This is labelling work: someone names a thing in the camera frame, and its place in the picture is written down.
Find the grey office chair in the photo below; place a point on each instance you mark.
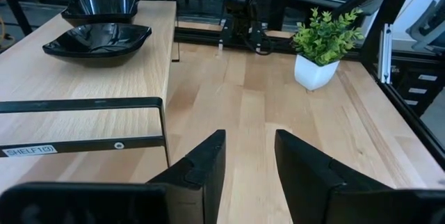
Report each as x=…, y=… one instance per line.
x=431, y=25

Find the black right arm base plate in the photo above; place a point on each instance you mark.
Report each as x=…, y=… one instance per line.
x=255, y=36

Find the wooden shelf black frame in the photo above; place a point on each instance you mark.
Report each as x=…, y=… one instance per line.
x=87, y=81

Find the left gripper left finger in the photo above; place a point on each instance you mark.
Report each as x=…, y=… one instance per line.
x=203, y=182

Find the black drawer cabinet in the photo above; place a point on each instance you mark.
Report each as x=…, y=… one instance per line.
x=413, y=88

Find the black glossy leaf-shaped plate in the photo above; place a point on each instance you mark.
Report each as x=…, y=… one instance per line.
x=101, y=8
x=97, y=41

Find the green plant white pot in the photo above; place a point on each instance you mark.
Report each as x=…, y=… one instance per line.
x=314, y=74

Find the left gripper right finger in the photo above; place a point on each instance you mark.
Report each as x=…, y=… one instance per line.
x=309, y=189

